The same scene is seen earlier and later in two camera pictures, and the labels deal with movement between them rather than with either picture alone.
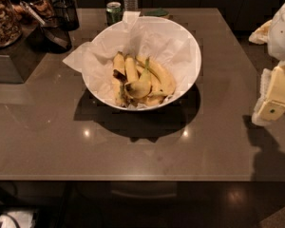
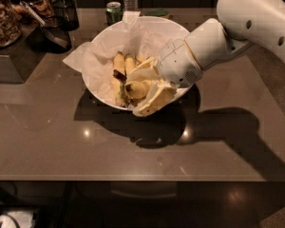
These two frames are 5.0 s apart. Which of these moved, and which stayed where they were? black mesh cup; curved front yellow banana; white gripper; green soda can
Moved: white gripper
Stayed: black mesh cup; green soda can; curved front yellow banana
